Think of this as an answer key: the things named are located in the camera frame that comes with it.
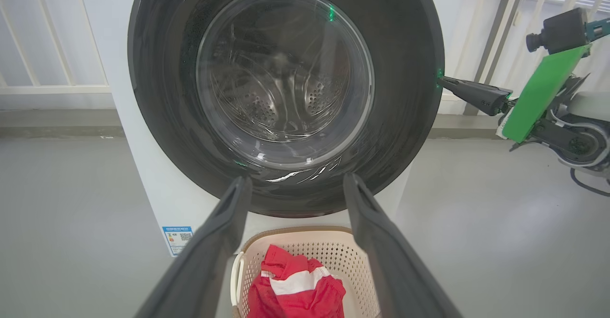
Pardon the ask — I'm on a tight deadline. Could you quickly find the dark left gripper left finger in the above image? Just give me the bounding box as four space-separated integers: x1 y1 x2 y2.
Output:
133 176 254 318

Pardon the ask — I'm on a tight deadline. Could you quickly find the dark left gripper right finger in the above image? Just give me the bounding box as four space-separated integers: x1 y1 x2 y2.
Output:
343 173 463 318

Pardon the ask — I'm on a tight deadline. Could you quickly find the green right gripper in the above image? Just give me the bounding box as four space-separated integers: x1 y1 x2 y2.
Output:
437 45 592 144

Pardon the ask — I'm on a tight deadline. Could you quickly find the red white garment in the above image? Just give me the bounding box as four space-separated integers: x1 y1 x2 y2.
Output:
246 245 347 318

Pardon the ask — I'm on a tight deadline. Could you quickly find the black round washing machine door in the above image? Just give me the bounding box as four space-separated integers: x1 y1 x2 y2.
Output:
128 0 446 218

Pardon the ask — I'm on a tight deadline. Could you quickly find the cream laundry basket brown rim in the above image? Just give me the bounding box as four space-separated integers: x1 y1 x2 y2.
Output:
230 226 382 318

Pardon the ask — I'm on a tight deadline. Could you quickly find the white washing machine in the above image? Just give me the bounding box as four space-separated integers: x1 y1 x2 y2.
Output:
76 0 470 257

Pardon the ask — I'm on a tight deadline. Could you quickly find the blue energy label sticker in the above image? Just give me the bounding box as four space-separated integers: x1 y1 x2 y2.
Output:
162 226 193 257

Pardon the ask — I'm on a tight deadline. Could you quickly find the white railing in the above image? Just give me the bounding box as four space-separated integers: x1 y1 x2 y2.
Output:
0 0 113 95
438 0 529 116

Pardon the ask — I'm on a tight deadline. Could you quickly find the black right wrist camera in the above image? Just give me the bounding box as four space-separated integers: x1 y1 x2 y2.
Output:
526 7 590 55

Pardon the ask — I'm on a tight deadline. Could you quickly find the teal right cable connector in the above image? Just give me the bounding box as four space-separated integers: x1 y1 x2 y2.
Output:
585 17 610 42

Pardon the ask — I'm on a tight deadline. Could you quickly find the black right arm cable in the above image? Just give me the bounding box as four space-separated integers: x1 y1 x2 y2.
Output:
569 168 610 197

